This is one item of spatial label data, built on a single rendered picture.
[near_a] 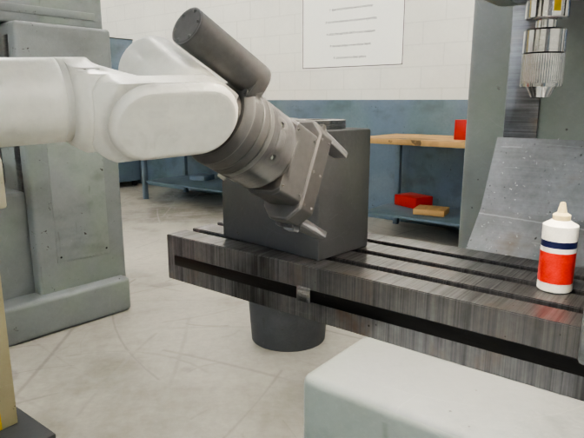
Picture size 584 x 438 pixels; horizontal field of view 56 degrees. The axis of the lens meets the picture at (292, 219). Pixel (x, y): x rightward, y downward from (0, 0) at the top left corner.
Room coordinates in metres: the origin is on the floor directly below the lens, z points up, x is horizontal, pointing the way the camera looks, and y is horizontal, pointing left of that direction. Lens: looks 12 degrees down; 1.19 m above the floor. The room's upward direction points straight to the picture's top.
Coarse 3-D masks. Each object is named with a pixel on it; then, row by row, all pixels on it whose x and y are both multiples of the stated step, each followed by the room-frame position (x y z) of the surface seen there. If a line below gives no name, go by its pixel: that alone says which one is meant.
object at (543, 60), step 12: (540, 36) 0.65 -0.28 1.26; (552, 36) 0.64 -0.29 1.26; (564, 36) 0.65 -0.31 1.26; (528, 48) 0.66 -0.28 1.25; (540, 48) 0.65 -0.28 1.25; (552, 48) 0.64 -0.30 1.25; (564, 48) 0.65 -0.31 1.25; (528, 60) 0.66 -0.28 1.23; (540, 60) 0.65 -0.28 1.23; (552, 60) 0.64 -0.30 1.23; (564, 60) 0.65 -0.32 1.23; (528, 72) 0.66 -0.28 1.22; (540, 72) 0.65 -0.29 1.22; (552, 72) 0.64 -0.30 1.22; (528, 84) 0.65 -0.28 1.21; (540, 84) 0.65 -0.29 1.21; (552, 84) 0.64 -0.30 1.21
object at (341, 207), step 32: (352, 128) 0.84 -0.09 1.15; (352, 160) 0.81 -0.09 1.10; (224, 192) 0.90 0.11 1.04; (320, 192) 0.76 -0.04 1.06; (352, 192) 0.81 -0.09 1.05; (224, 224) 0.91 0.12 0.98; (256, 224) 0.85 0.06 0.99; (320, 224) 0.76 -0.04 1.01; (352, 224) 0.81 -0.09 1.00; (320, 256) 0.76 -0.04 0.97
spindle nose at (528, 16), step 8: (528, 0) 0.67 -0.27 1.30; (536, 0) 0.65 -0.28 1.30; (544, 0) 0.65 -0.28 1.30; (552, 0) 0.64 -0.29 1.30; (568, 0) 0.65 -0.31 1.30; (528, 8) 0.66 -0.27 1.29; (536, 8) 0.65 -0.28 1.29; (544, 8) 0.65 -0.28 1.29; (552, 8) 0.64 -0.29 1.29; (568, 8) 0.65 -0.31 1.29; (528, 16) 0.66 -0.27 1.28; (536, 16) 0.65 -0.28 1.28; (544, 16) 0.65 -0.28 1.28; (552, 16) 0.64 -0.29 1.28; (560, 16) 0.64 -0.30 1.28; (568, 16) 0.65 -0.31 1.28
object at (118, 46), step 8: (112, 40) 7.50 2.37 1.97; (120, 40) 7.60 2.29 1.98; (128, 40) 7.70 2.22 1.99; (112, 48) 7.50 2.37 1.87; (120, 48) 7.59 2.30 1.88; (112, 56) 7.49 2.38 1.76; (120, 56) 7.59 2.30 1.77; (112, 64) 7.48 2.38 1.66; (120, 168) 7.49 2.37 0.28; (128, 168) 7.60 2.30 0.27; (136, 168) 7.71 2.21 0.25; (120, 176) 7.49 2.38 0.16; (128, 176) 7.59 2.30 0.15; (136, 176) 7.70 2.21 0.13; (136, 184) 7.75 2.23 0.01
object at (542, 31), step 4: (536, 28) 0.65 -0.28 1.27; (540, 28) 0.65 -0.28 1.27; (544, 28) 0.65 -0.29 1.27; (548, 28) 0.65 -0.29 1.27; (552, 28) 0.64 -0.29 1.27; (556, 28) 0.64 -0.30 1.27; (560, 28) 0.65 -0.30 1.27; (564, 28) 0.65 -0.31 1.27; (524, 32) 0.67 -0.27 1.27; (528, 32) 0.66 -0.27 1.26; (532, 32) 0.66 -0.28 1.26; (536, 32) 0.65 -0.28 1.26; (540, 32) 0.65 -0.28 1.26; (544, 32) 0.65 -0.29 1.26; (548, 32) 0.65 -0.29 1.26; (552, 32) 0.64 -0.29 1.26; (556, 32) 0.64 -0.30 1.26; (560, 32) 0.65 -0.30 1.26; (564, 32) 0.65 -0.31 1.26; (524, 36) 0.67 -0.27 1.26; (528, 36) 0.66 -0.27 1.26; (532, 36) 0.66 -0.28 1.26
